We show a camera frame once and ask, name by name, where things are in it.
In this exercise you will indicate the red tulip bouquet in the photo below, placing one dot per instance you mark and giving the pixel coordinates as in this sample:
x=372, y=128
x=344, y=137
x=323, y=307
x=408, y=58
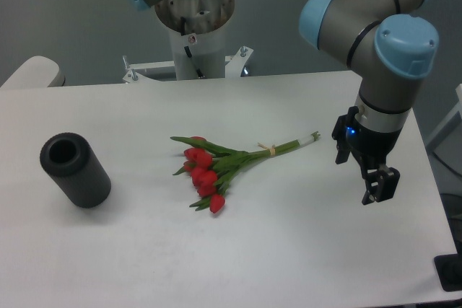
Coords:
x=212, y=167

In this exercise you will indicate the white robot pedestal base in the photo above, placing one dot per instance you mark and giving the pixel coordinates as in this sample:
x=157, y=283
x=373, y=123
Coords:
x=197, y=32

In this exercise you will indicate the black ribbed cylindrical vase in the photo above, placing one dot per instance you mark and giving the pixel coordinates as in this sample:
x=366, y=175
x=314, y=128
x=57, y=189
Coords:
x=70, y=162

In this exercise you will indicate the white furniture at right edge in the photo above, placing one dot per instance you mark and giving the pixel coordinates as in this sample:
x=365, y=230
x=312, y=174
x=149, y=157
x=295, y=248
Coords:
x=443, y=129

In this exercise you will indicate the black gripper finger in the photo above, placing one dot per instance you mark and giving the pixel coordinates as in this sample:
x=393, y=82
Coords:
x=339, y=135
x=380, y=184

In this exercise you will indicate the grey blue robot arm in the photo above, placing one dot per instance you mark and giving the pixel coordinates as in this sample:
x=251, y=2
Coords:
x=379, y=40

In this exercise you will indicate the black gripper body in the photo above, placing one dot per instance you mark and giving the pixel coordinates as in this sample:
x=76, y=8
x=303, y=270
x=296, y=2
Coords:
x=370, y=148

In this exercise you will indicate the black box at table edge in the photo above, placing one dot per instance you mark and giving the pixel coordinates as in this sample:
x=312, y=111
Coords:
x=448, y=269

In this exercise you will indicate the white chair armrest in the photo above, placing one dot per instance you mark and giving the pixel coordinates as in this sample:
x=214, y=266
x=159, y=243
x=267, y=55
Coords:
x=36, y=72

